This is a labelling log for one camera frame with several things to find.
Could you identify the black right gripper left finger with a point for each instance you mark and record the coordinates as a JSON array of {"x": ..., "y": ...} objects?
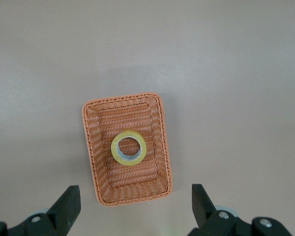
[{"x": 61, "y": 214}]

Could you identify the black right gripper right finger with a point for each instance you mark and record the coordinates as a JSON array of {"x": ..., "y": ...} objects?
[{"x": 206, "y": 216}]

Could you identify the yellowish clear tape roll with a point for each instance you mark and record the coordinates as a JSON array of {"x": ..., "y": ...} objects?
[{"x": 115, "y": 152}]

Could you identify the brown wicker basket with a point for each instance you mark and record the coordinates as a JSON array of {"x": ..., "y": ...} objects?
[{"x": 127, "y": 186}]

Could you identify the brown table cover sheet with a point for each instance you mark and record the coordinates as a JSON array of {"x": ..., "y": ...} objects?
[{"x": 147, "y": 49}]

